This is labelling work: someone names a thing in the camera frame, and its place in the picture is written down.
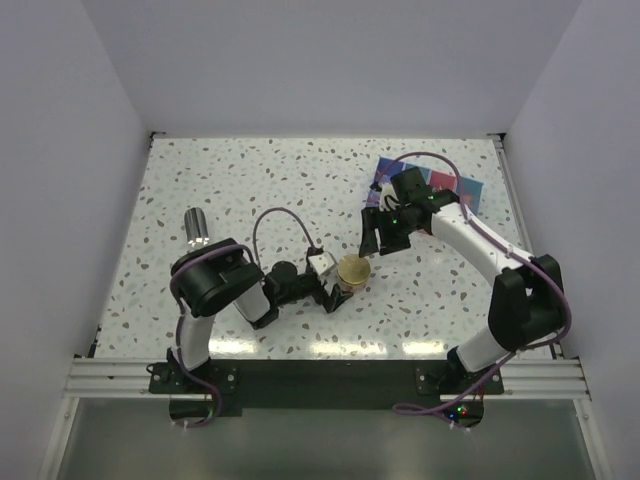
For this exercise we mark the purple candy box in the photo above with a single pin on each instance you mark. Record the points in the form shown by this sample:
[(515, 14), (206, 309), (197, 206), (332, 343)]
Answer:
[(385, 169)]

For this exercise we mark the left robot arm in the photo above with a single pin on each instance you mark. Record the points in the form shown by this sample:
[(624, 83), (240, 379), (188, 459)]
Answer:
[(206, 281)]

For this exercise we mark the metal scoop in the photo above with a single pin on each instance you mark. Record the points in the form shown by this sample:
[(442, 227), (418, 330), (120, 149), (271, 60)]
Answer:
[(196, 228)]

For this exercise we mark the aluminium frame rail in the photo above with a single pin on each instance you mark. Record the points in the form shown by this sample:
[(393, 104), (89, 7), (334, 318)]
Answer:
[(561, 378)]

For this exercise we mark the gold jar lid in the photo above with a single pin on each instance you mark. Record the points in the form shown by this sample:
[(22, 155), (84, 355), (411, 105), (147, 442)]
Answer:
[(353, 269)]

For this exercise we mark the clear plastic jar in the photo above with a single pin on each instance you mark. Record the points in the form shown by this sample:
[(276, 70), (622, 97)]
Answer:
[(351, 288)]

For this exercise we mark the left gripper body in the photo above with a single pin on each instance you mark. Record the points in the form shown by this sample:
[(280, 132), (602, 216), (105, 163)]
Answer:
[(315, 287)]

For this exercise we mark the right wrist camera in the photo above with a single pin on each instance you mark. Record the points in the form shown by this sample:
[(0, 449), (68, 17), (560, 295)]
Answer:
[(383, 197)]

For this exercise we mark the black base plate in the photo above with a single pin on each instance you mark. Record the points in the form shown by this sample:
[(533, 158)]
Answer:
[(227, 388)]

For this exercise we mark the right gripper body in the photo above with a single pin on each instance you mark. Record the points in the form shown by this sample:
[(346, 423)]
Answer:
[(394, 228)]

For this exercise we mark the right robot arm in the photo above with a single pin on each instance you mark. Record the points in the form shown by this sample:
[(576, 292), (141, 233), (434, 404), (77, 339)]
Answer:
[(527, 301)]

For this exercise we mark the light blue candy box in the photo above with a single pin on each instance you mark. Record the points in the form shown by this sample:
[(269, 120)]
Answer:
[(470, 191)]

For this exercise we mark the pink candy box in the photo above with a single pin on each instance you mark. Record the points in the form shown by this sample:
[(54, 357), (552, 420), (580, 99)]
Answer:
[(441, 181)]

